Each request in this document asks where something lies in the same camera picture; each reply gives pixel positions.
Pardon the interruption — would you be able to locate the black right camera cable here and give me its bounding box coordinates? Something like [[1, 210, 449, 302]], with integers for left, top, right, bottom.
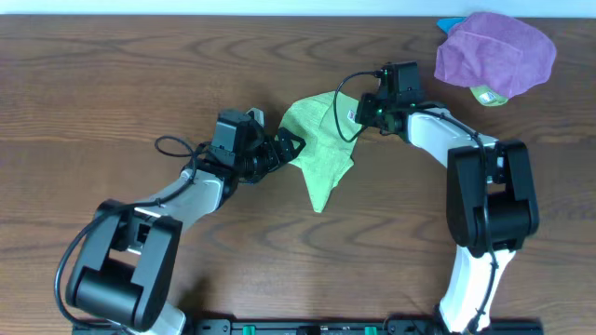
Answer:
[[332, 69, 500, 334]]

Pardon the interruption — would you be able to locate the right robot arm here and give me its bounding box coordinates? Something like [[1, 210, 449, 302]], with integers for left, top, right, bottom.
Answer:
[[355, 93, 539, 334]]

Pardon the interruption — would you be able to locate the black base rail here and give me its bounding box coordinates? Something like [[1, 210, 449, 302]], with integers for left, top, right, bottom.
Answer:
[[71, 318, 545, 335]]

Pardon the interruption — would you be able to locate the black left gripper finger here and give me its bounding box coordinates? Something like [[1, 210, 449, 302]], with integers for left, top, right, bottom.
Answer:
[[274, 127, 293, 148], [279, 137, 306, 164]]

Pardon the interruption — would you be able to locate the purple cloth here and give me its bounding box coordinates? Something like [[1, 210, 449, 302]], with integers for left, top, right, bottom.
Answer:
[[434, 12, 557, 99]]

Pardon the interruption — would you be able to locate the blue cloth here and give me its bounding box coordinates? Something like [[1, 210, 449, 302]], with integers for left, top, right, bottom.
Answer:
[[437, 17, 467, 34]]

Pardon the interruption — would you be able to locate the light green cloth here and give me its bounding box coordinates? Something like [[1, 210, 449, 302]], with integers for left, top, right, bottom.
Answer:
[[280, 91, 362, 213]]

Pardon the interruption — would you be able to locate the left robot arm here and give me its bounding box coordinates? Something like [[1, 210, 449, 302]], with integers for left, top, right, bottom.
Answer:
[[53, 123, 306, 334]]

